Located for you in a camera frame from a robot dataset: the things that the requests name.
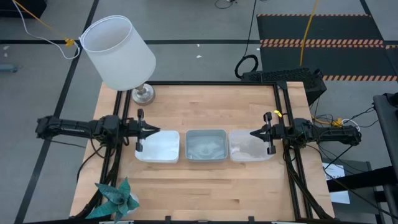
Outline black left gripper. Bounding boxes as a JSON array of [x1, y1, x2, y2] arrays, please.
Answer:
[[126, 108, 161, 152]]

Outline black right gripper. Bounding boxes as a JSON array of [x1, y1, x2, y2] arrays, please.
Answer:
[[249, 111, 292, 156]]

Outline yellow plug cable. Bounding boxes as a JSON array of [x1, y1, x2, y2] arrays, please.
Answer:
[[312, 114, 344, 128]]

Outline thin black cable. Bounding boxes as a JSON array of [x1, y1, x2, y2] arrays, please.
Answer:
[[353, 105, 379, 129]]

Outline dark cabinet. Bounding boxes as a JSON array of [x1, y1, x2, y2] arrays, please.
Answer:
[[0, 0, 48, 19]]

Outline yellow hanging cable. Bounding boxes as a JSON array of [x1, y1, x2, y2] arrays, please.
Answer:
[[299, 0, 321, 67]]

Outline dark gray panel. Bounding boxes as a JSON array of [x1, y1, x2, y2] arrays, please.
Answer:
[[321, 157, 380, 224]]

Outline black metal stand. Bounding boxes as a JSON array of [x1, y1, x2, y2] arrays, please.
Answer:
[[323, 92, 398, 224]]

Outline thin white cable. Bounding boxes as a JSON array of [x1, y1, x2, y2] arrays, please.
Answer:
[[11, 0, 81, 60]]

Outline blue-gray floor object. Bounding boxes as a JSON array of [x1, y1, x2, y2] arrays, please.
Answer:
[[0, 63, 19, 73]]

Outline green artificial plant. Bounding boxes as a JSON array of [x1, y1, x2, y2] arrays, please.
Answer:
[[85, 177, 140, 224]]

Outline short black floor cable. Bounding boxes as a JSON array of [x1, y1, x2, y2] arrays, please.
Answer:
[[214, 0, 239, 9]]

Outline white shade table lamp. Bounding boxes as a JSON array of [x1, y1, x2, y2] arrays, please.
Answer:
[[79, 14, 157, 106]]

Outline black looped floor cable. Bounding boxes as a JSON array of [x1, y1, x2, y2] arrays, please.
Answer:
[[234, 0, 259, 80]]

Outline white paper sheet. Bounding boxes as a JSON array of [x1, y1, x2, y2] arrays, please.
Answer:
[[322, 162, 351, 205]]

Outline orange cord with yellow clip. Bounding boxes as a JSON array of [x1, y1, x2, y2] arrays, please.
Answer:
[[12, 0, 76, 48]]

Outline black hazard-striped floor mat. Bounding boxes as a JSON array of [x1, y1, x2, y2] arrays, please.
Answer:
[[256, 13, 398, 82]]

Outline black aluminium table frame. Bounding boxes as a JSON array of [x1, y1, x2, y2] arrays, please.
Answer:
[[70, 80, 336, 224]]

